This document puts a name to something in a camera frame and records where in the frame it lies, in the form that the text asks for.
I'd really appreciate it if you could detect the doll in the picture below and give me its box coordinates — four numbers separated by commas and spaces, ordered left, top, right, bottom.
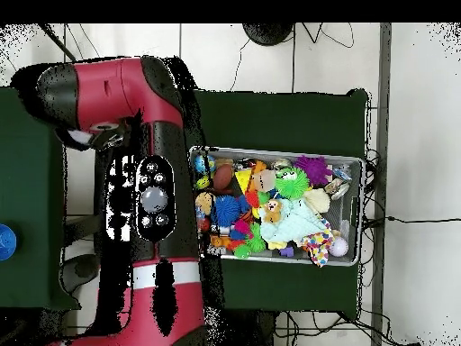
262, 199, 283, 224

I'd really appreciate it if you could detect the mint green knitted cloth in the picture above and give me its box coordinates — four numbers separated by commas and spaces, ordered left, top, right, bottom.
258, 197, 330, 245

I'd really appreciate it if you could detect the shallow clear mesh bin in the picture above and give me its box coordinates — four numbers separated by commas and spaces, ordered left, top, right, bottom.
188, 145, 365, 268

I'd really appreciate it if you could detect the small brown football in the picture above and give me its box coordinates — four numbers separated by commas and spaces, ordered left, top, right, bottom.
212, 164, 234, 191

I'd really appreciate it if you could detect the blue spiky rubber ball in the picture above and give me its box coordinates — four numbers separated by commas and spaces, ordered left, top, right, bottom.
212, 195, 241, 228

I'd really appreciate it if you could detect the toy hamburger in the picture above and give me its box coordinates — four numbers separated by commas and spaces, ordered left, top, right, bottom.
194, 192, 216, 215

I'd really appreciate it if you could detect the plain wooden block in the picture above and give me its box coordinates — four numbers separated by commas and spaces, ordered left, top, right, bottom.
251, 168, 277, 193

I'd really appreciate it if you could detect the small globe ball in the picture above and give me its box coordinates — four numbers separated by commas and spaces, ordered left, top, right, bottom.
194, 154, 217, 175

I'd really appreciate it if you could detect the green spiky toy with eyes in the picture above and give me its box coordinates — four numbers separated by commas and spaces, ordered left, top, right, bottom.
274, 167, 311, 200

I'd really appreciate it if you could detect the purple spiky rubber toy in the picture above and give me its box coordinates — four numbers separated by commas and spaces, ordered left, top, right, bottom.
294, 155, 333, 187

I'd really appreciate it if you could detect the colourful spotted cloth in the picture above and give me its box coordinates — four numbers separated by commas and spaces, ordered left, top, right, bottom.
301, 227, 335, 268

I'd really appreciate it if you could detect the white baseball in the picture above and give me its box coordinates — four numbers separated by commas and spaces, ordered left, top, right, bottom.
328, 236, 349, 258

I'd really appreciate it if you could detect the black upright panel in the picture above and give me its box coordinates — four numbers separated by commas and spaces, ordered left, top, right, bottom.
94, 149, 110, 255

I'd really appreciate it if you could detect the round black stand base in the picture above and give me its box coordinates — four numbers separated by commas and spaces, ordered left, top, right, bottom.
241, 23, 294, 47

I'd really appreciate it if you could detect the grey round floor base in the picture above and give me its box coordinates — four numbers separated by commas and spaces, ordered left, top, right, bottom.
59, 253, 100, 294

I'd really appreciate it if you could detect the blue round object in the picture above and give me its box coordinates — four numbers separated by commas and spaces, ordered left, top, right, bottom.
0, 223, 18, 261

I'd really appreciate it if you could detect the black rod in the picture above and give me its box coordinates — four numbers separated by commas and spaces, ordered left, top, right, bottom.
37, 23, 77, 62

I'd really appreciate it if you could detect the thin black cable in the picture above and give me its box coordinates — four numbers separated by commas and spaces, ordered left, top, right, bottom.
384, 214, 461, 223

